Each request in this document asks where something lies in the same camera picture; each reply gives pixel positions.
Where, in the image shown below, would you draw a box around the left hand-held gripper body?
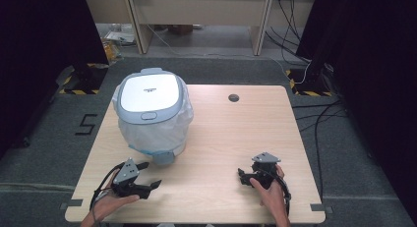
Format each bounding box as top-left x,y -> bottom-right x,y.
110,157 -> 146,199

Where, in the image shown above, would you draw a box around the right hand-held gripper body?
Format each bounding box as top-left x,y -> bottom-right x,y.
251,151 -> 282,191

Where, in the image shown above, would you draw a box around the white grey lidded trash can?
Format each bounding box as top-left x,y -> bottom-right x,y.
111,67 -> 195,166

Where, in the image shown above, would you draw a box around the person's right hand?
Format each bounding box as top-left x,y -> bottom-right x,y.
249,164 -> 290,222

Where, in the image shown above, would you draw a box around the person's left hand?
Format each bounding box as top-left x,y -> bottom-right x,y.
92,193 -> 141,222

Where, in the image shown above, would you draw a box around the translucent white plastic bin liner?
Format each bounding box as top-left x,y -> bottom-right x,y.
111,84 -> 195,156

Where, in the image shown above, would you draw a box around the hazard striped stand base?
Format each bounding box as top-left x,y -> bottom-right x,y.
284,68 -> 334,97
58,61 -> 111,96

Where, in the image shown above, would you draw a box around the yellow plastic packet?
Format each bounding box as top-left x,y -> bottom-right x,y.
102,39 -> 123,63

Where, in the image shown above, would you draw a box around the pile of papers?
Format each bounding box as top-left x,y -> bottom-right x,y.
103,23 -> 136,47

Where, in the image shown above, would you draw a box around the black curtain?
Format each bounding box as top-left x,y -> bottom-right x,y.
295,0 -> 417,216
0,0 -> 111,160

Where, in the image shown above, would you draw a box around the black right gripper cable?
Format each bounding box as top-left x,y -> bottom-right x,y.
259,167 -> 293,217

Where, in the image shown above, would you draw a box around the black floor cables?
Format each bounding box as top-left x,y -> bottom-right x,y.
291,100 -> 349,201

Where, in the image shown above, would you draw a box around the black hanging power cables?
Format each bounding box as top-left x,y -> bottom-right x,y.
265,0 -> 312,65

